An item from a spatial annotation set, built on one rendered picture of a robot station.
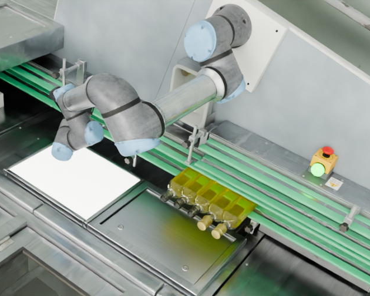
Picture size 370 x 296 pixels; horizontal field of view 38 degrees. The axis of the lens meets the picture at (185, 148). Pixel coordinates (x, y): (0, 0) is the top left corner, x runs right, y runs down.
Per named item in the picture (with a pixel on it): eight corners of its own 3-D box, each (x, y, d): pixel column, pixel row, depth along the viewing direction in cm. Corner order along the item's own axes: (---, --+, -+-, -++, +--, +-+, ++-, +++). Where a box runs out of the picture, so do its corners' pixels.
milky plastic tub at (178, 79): (178, 105, 217) (165, 113, 210) (186, 56, 204) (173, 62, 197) (214, 123, 210) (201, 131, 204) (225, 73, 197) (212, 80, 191)
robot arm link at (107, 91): (91, 73, 138) (43, 95, 180) (109, 112, 140) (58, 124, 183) (128, 56, 143) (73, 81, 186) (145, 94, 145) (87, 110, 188)
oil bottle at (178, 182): (195, 168, 208) (163, 194, 193) (198, 157, 205) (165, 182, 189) (208, 175, 206) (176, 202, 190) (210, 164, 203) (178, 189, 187)
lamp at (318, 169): (311, 170, 185) (308, 174, 183) (315, 160, 182) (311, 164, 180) (323, 176, 183) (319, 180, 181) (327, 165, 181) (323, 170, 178)
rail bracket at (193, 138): (195, 152, 204) (177, 167, 195) (203, 116, 194) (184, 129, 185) (202, 156, 203) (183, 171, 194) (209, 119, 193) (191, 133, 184)
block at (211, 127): (205, 141, 208) (195, 148, 203) (210, 121, 203) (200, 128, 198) (213, 145, 207) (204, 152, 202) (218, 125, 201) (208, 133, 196)
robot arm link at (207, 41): (224, 9, 172) (201, 19, 162) (240, 48, 175) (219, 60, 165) (197, 22, 180) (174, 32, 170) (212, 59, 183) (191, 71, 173)
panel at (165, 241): (66, 139, 230) (3, 174, 206) (66, 133, 229) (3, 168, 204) (245, 244, 196) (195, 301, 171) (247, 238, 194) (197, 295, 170)
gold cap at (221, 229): (217, 222, 180) (209, 229, 177) (225, 223, 178) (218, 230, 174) (219, 232, 181) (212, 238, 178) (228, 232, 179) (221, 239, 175)
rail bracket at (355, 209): (349, 207, 176) (335, 228, 167) (357, 191, 172) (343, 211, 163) (361, 213, 175) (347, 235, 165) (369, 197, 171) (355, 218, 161)
